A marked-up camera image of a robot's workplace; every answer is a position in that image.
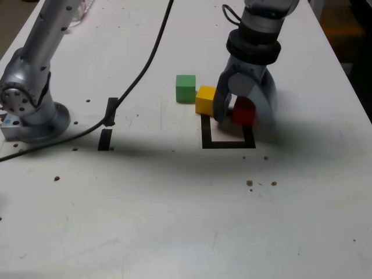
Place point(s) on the green cube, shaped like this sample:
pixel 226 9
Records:
pixel 186 90

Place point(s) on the yellow cube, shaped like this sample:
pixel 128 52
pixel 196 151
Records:
pixel 205 100

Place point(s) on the red cube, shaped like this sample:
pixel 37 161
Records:
pixel 244 114

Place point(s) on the black tape square outline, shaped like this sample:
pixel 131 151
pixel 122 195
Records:
pixel 205 139

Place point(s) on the black tape strip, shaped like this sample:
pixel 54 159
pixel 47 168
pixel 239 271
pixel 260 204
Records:
pixel 104 141

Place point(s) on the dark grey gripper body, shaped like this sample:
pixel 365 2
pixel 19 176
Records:
pixel 250 69

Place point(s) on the clear plastic bottle, white cap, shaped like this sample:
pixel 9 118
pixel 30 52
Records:
pixel 82 11

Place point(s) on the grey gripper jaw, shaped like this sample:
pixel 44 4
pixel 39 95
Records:
pixel 241 84
pixel 221 98

